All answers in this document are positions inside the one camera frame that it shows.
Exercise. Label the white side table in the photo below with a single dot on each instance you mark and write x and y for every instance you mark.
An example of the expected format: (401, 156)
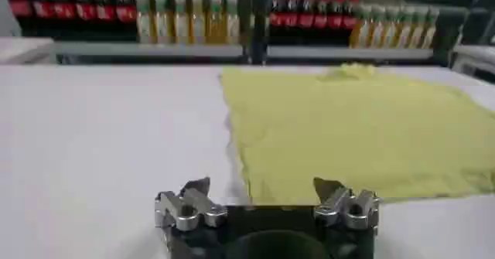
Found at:
(23, 50)

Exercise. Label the yellow-green shirt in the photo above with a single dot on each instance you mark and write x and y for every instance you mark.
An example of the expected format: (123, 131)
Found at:
(348, 129)

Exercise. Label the white table with grey legs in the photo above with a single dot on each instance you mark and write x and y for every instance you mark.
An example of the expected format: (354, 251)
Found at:
(475, 57)

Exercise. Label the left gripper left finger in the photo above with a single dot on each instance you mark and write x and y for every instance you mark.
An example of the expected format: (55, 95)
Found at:
(185, 210)

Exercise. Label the shelf rack of drink bottles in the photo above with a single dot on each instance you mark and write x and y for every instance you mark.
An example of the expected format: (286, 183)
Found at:
(185, 17)

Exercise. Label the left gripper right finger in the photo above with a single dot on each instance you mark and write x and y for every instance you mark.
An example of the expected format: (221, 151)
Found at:
(350, 208)

